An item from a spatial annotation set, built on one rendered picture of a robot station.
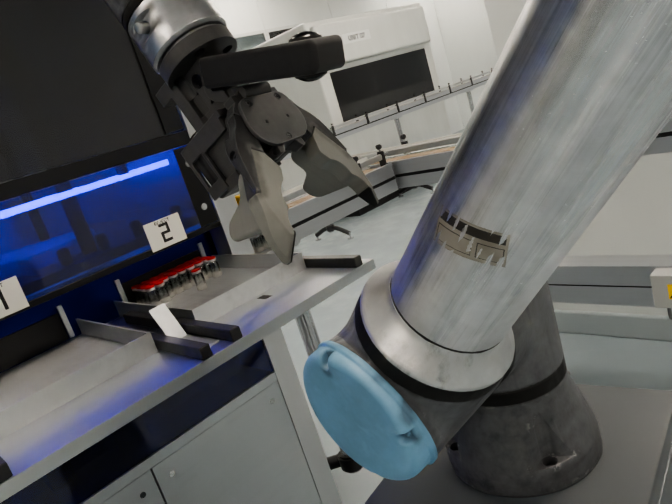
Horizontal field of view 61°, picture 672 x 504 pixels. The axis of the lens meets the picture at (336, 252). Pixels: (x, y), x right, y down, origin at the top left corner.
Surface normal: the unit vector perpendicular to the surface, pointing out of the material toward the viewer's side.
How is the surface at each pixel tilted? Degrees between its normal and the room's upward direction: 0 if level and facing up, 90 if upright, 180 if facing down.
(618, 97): 113
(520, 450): 72
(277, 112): 67
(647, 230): 90
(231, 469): 90
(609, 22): 95
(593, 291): 90
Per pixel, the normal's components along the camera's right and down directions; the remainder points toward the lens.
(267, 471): 0.68, -0.02
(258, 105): 0.64, -0.46
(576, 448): 0.37, -0.20
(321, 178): -0.14, 0.77
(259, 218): -0.62, 0.16
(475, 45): -0.68, 0.38
